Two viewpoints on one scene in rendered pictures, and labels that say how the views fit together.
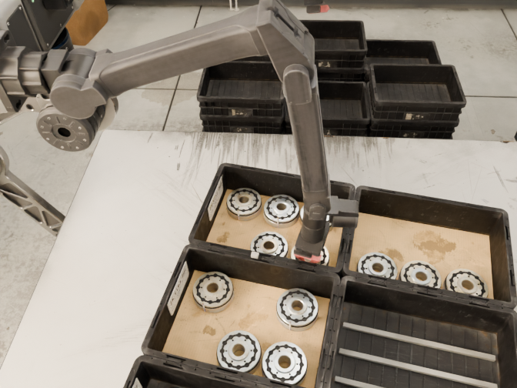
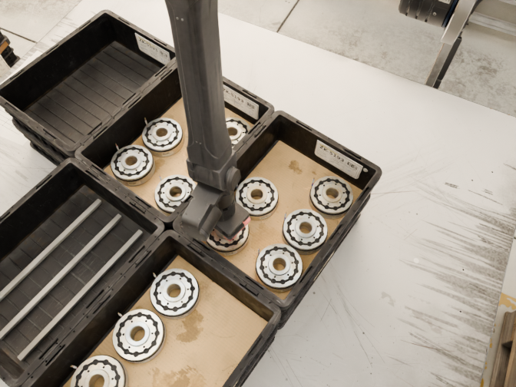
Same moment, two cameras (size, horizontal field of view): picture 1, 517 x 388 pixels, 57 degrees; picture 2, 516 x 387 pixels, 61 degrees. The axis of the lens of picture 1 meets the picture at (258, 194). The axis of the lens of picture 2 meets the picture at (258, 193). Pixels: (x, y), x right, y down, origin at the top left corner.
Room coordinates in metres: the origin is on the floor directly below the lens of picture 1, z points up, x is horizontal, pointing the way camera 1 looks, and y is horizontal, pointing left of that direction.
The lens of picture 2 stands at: (0.91, -0.50, 1.78)
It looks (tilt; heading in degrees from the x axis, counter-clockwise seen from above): 61 degrees down; 109
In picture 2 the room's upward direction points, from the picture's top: 2 degrees clockwise
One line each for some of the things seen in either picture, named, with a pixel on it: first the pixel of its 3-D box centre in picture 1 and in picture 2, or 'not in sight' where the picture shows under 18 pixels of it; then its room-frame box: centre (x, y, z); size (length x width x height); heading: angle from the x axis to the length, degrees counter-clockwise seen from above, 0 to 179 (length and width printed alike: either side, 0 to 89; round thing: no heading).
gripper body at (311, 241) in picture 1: (312, 229); (220, 204); (0.70, -0.13, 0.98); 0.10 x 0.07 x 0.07; 159
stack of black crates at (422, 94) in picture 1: (406, 120); not in sight; (1.81, -0.75, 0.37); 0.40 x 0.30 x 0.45; 84
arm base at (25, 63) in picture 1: (26, 72); not in sight; (0.72, 0.40, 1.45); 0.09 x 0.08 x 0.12; 174
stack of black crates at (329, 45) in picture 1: (323, 71); not in sight; (2.25, -0.39, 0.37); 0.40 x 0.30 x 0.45; 84
